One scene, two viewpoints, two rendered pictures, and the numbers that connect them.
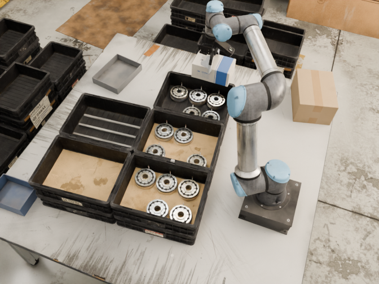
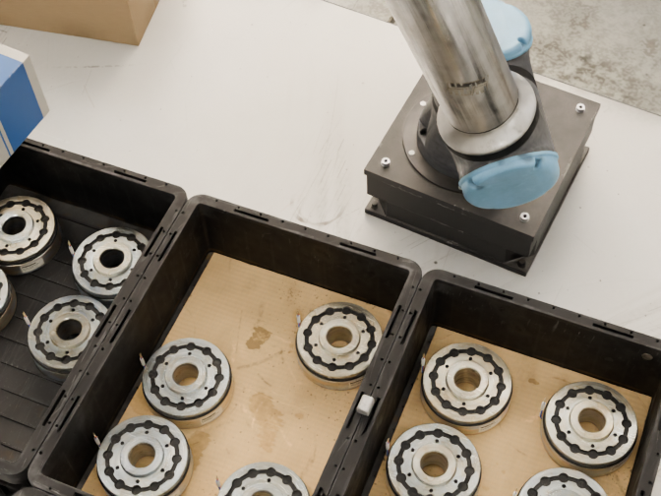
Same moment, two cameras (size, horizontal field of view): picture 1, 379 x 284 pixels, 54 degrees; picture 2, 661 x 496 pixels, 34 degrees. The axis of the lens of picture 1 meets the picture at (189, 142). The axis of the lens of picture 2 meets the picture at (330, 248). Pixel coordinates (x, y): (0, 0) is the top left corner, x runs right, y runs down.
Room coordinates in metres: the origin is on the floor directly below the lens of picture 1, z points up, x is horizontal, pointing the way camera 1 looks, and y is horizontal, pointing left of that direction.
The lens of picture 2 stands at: (0.89, 0.58, 1.98)
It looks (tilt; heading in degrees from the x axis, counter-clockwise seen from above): 56 degrees down; 282
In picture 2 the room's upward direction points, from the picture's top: 4 degrees counter-clockwise
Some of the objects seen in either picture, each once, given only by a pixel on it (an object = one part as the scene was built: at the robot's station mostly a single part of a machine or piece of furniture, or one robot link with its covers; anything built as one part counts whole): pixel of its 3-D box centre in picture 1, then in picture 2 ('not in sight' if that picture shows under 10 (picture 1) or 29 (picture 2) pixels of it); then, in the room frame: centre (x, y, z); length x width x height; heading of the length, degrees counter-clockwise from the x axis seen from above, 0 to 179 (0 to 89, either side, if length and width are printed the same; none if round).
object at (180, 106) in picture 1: (194, 103); (14, 310); (1.41, -0.02, 0.87); 0.40 x 0.30 x 0.11; 77
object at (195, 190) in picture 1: (188, 188); (466, 382); (0.86, -0.01, 0.86); 0.10 x 0.10 x 0.01
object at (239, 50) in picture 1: (223, 55); not in sight; (2.47, -0.26, 0.31); 0.40 x 0.30 x 0.34; 71
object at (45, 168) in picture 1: (83, 173); not in sight; (0.91, 0.51, 0.87); 0.40 x 0.30 x 0.11; 77
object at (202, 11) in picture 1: (195, 18); not in sight; (2.98, -0.01, 0.31); 0.40 x 0.30 x 0.34; 71
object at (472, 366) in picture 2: (188, 187); (467, 380); (0.86, -0.01, 0.86); 0.05 x 0.05 x 0.01
